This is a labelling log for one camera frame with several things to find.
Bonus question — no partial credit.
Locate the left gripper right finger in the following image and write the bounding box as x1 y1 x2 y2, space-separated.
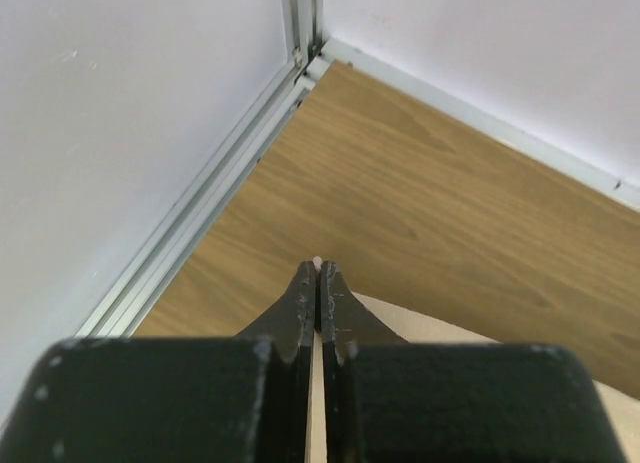
318 261 625 462

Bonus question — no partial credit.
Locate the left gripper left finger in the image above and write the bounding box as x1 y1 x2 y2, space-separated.
1 261 316 462

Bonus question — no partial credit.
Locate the beige t shirt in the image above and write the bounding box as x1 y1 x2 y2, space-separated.
305 295 639 462

